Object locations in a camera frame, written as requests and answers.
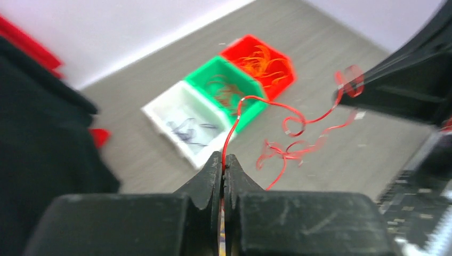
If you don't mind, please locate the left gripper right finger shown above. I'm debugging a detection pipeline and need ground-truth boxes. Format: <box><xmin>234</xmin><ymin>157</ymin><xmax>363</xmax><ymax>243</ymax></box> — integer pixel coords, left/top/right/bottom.
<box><xmin>223</xmin><ymin>154</ymin><xmax>398</xmax><ymax>255</ymax></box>

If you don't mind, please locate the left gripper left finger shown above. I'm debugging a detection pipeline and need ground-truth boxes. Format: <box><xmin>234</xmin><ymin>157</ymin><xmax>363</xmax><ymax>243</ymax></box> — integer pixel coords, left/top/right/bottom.
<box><xmin>24</xmin><ymin>151</ymin><xmax>222</xmax><ymax>255</ymax></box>

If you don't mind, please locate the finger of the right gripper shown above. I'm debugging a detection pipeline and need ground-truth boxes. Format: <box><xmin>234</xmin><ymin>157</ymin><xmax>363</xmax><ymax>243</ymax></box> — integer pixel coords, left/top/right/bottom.
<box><xmin>339</xmin><ymin>1</ymin><xmax>451</xmax><ymax>126</ymax></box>

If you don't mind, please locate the purple cable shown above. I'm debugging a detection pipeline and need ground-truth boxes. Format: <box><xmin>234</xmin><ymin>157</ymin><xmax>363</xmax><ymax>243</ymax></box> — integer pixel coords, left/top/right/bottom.
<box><xmin>166</xmin><ymin>117</ymin><xmax>220</xmax><ymax>147</ymax></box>

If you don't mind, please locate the red cable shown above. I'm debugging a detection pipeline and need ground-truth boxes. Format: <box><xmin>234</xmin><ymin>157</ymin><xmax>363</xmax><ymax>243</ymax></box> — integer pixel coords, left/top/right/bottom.
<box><xmin>206</xmin><ymin>75</ymin><xmax>248</xmax><ymax>116</ymax></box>
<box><xmin>221</xmin><ymin>65</ymin><xmax>365</xmax><ymax>191</ymax></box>

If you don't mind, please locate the orange cable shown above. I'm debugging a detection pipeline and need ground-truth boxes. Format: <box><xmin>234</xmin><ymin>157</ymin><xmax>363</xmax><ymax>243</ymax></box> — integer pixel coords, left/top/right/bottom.
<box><xmin>238</xmin><ymin>45</ymin><xmax>292</xmax><ymax>89</ymax></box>

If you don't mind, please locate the white plastic bin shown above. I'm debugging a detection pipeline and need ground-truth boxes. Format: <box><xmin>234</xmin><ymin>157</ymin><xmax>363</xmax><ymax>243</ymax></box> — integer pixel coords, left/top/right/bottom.
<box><xmin>141</xmin><ymin>81</ymin><xmax>229</xmax><ymax>170</ymax></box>

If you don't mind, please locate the green plastic bin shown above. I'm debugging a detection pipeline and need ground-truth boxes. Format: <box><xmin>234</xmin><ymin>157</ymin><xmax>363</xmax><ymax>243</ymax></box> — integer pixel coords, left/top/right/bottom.
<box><xmin>184</xmin><ymin>55</ymin><xmax>267</xmax><ymax>131</ymax></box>

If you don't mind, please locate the red plastic bin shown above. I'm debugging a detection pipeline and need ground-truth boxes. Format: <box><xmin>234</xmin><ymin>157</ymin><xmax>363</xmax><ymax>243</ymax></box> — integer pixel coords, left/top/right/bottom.
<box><xmin>220</xmin><ymin>34</ymin><xmax>297</xmax><ymax>100</ymax></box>

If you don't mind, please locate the black t-shirt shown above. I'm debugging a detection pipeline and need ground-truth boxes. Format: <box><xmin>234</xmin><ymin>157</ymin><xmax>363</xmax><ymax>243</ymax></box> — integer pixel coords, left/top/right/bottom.
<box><xmin>1</xmin><ymin>38</ymin><xmax>120</xmax><ymax>255</ymax></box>

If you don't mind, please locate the red t-shirt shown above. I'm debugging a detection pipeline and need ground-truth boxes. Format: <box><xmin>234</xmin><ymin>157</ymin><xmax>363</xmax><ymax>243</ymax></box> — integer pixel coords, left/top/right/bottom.
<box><xmin>1</xmin><ymin>17</ymin><xmax>110</xmax><ymax>149</ymax></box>

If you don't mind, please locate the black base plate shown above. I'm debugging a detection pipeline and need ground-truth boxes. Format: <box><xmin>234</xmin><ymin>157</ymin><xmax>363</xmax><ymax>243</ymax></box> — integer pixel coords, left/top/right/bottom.
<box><xmin>377</xmin><ymin>132</ymin><xmax>451</xmax><ymax>255</ymax></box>

